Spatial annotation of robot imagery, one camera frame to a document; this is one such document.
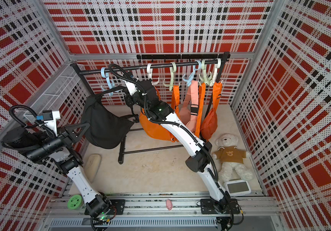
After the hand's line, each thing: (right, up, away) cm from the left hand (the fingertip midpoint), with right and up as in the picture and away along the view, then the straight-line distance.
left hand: (93, 126), depth 58 cm
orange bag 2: (+53, -2, +23) cm, 58 cm away
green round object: (-17, -39, +14) cm, 45 cm away
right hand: (+10, +18, +11) cm, 23 cm away
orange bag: (+21, -4, +37) cm, 43 cm away
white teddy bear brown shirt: (+68, -20, +26) cm, 75 cm away
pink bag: (+41, +7, +19) cm, 46 cm away
